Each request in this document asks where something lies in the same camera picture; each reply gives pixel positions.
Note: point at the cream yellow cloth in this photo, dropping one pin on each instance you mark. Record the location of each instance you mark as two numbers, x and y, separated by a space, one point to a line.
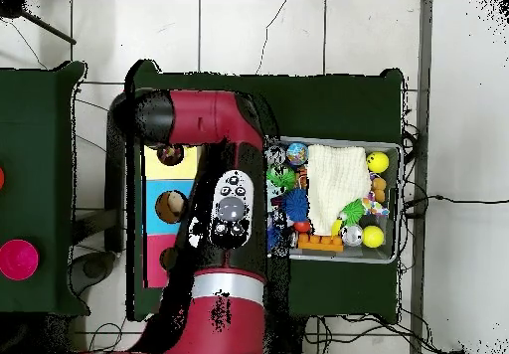
338 187

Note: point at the colourful polka dot cloth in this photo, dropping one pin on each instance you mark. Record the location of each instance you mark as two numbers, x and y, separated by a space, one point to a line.
170 155

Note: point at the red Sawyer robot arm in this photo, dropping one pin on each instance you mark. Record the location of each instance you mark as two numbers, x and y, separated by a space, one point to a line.
215 119

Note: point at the wooden box with three holes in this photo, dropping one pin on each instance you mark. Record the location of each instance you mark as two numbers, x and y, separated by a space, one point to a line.
155 195

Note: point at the clear mesh bin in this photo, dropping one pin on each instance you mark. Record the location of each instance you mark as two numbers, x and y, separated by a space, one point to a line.
390 250

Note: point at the green fuzzy toy with eyes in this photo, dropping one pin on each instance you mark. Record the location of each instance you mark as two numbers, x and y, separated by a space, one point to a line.
283 179

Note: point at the silver can with open top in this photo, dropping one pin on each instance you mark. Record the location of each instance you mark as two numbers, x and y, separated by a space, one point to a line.
277 155

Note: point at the small soccer ball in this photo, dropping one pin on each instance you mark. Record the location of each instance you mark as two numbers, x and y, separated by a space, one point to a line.
284 219

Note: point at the blue spiky ball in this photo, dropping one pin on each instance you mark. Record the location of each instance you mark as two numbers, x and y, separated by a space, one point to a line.
297 204

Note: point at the globe print ball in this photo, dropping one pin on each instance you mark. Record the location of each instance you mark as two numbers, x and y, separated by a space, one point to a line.
297 153

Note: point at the small red ball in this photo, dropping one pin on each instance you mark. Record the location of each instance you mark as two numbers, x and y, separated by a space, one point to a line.
303 226

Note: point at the orange toy brick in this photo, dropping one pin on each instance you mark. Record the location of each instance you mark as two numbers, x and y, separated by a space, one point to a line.
320 243

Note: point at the green spiky ball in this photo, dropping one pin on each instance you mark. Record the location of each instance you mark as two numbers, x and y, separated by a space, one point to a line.
354 211

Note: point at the orange plush toy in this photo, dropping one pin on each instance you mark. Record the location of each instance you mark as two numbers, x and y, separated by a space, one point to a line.
378 187

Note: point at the yellow smiley ball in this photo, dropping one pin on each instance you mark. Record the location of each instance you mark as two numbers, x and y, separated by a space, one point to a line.
377 162

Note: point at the plain yellow ball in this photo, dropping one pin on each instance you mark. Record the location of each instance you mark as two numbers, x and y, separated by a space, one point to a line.
373 236

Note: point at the side table with green cloth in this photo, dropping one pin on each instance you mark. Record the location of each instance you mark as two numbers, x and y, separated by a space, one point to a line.
40 171

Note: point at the pink disc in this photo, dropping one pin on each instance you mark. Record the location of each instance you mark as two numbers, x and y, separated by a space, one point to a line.
17 260

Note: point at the red disc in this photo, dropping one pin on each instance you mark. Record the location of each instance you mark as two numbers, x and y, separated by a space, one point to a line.
1 178

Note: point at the black tripod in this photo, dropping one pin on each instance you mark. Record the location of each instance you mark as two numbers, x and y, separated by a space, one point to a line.
12 9

